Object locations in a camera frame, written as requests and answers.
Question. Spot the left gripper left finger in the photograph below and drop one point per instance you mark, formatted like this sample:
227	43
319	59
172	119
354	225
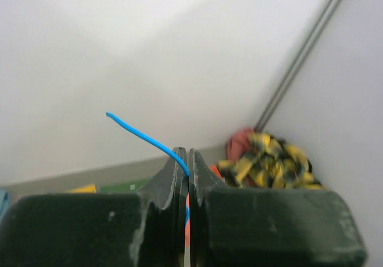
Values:
142	228

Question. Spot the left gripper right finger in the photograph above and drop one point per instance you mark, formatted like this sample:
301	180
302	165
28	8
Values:
268	227

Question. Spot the green plastic bin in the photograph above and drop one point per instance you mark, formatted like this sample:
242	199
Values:
124	187

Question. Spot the red plastic bin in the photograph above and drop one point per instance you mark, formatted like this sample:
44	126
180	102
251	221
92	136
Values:
214	169

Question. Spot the yellow plastic bin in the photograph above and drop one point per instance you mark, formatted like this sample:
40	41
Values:
84	189

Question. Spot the yellow plaid shirt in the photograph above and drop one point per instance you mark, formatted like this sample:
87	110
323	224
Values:
270	163

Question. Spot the pink cloth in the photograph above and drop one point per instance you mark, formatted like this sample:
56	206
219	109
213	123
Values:
238	144

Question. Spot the right aluminium frame post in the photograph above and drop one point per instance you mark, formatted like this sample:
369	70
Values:
298	61

